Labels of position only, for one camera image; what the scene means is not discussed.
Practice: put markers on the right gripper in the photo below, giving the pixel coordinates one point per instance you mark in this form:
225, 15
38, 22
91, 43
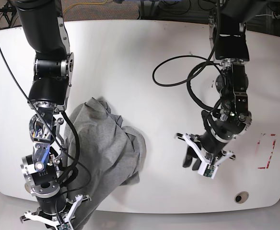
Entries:
55, 210

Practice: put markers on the red tape marking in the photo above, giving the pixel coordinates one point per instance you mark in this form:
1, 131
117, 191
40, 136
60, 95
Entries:
265, 149

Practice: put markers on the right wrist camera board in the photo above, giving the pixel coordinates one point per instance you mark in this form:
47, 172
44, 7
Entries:
64, 226

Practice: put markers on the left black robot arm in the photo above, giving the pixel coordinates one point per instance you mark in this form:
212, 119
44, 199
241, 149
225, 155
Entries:
230, 116

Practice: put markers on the black tripod stand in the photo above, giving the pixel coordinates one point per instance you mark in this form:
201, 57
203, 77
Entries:
9, 12

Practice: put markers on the grey T-shirt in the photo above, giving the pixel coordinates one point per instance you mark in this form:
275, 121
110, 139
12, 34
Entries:
112, 156

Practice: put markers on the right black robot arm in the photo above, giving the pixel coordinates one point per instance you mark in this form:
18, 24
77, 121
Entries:
49, 169

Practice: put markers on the right table cable grommet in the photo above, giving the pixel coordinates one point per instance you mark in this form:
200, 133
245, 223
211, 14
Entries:
241, 197

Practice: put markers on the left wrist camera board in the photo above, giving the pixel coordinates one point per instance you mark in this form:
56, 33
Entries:
207, 170

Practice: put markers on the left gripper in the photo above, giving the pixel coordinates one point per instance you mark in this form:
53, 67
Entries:
204, 148

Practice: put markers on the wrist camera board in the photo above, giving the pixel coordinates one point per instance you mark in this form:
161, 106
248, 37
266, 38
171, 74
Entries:
207, 170
64, 226

